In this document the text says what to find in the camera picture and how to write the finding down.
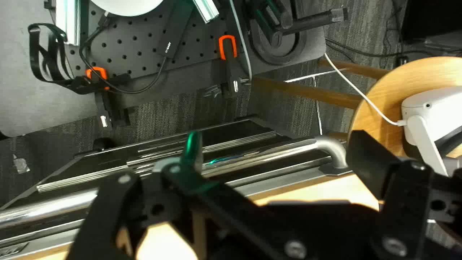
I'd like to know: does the white VR headset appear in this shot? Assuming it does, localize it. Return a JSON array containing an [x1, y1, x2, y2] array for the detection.
[[401, 86, 462, 177]]

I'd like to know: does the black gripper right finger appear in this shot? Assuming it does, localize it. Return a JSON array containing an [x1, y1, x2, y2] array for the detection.
[[347, 130, 399, 199]]

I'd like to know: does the black pegboard base plate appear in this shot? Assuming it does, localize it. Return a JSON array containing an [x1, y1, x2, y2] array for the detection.
[[28, 0, 329, 98]]

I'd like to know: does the white headset cable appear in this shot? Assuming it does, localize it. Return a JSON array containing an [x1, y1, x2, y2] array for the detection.
[[322, 50, 407, 128]]

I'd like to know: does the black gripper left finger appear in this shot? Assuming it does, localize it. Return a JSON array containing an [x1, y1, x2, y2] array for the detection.
[[181, 131, 204, 172]]

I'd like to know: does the round wooden stool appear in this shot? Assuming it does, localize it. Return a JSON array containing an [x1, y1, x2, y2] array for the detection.
[[350, 56, 462, 157]]

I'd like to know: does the steel tool cart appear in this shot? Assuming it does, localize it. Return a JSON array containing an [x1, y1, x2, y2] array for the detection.
[[0, 118, 348, 260]]

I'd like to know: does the orange clamp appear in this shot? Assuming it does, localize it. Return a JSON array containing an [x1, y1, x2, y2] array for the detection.
[[218, 34, 238, 60]]

